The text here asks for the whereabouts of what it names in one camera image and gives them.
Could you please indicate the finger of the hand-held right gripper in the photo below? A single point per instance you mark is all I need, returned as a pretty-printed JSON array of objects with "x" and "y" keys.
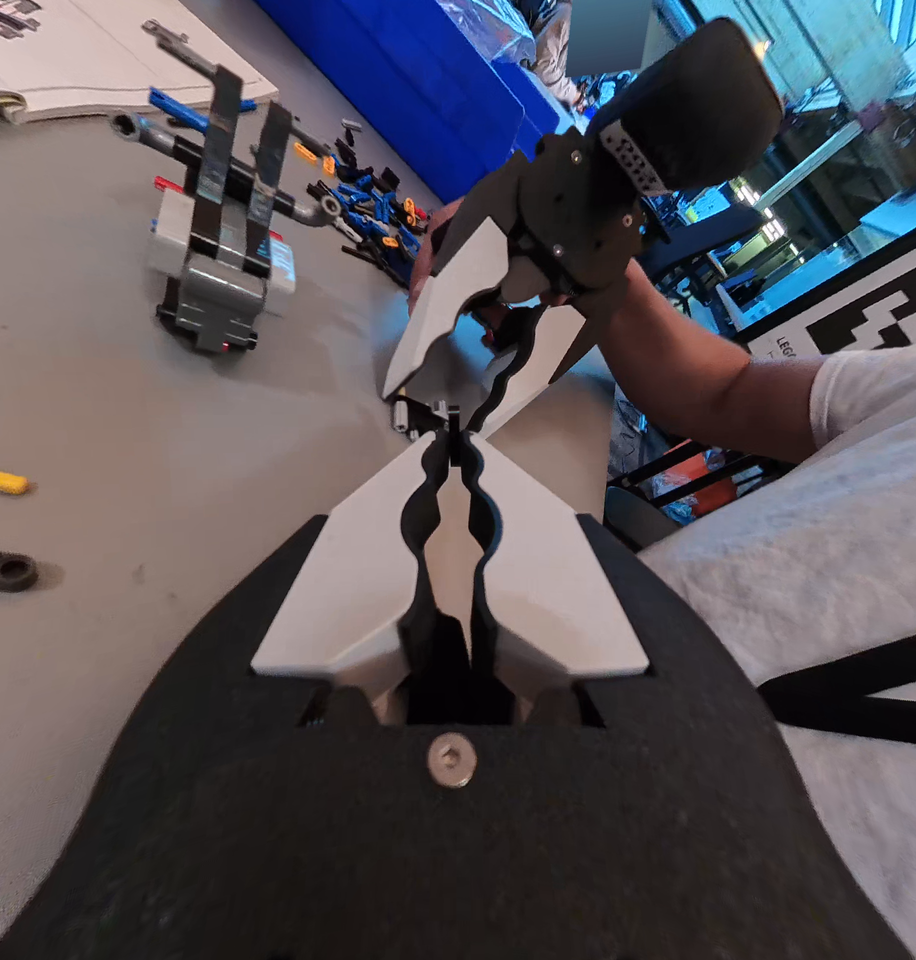
[
  {"x": 548, "y": 345},
  {"x": 458, "y": 292}
]

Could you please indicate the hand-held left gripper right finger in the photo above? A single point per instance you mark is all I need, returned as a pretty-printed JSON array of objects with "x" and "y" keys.
[{"x": 563, "y": 592}]

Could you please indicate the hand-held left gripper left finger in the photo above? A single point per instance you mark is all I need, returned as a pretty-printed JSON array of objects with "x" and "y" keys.
[{"x": 338, "y": 592}]

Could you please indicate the small grey lego axle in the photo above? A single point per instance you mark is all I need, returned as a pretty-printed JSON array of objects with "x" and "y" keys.
[{"x": 404, "y": 418}]

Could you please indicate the person's right forearm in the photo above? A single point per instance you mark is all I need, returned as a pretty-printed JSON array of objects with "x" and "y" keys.
[{"x": 690, "y": 367}]

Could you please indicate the pile of small lego pins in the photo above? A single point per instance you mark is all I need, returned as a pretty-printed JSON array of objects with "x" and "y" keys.
[{"x": 375, "y": 210}]

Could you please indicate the partly built lego model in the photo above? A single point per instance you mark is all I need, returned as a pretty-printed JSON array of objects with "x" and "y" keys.
[{"x": 218, "y": 247}]

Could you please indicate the pile of loose lego pieces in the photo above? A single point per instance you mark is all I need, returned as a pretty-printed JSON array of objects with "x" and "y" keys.
[{"x": 4, "y": 570}]

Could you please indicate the yellow lego axle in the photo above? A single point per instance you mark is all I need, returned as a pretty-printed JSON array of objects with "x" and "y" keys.
[{"x": 4, "y": 481}]

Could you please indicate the person's right hand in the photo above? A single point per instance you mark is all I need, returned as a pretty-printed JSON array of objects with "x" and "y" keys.
[{"x": 428, "y": 247}]

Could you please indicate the black office chair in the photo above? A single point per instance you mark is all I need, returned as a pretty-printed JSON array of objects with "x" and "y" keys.
[{"x": 638, "y": 521}]

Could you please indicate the clear plastic bag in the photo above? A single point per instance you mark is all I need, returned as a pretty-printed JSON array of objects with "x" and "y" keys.
[{"x": 488, "y": 26}]

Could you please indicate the blue plastic storage bin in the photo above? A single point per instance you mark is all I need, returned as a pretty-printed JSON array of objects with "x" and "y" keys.
[{"x": 413, "y": 82}]

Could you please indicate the framed black white marker poster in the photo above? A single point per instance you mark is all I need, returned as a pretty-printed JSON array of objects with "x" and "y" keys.
[{"x": 863, "y": 307}]

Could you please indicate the white instruction booklet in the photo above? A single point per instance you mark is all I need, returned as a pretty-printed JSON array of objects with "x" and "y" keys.
[{"x": 90, "y": 52}]

